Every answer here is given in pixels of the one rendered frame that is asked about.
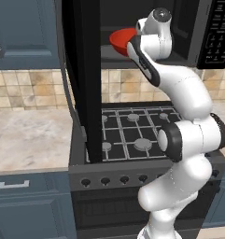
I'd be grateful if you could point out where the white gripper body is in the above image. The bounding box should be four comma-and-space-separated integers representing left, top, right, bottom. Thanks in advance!
135, 17, 150, 35

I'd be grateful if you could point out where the red bowl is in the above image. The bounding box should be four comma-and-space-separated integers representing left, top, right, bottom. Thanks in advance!
109, 27, 139, 58

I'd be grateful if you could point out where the black microwave oven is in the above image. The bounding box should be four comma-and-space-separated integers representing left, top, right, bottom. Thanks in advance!
99, 0, 225, 70

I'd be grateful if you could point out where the black microwave door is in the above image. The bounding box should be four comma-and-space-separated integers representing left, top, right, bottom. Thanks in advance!
55, 0, 104, 164

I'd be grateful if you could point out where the blue base cupboard door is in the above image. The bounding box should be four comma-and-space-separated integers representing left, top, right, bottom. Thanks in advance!
0, 199, 77, 239
203, 170, 225, 229

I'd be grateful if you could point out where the black stove with oven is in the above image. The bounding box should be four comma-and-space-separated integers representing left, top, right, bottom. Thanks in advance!
68, 100, 225, 239

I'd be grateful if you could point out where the blue drawer front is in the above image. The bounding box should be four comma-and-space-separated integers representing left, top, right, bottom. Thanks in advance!
0, 171, 71, 204

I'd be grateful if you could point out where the blue wall cupboard door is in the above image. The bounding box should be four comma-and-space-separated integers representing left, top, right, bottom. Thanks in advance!
0, 0, 61, 70

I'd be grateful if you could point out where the silver drawer handle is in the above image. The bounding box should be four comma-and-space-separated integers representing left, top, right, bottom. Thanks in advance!
0, 179, 31, 190

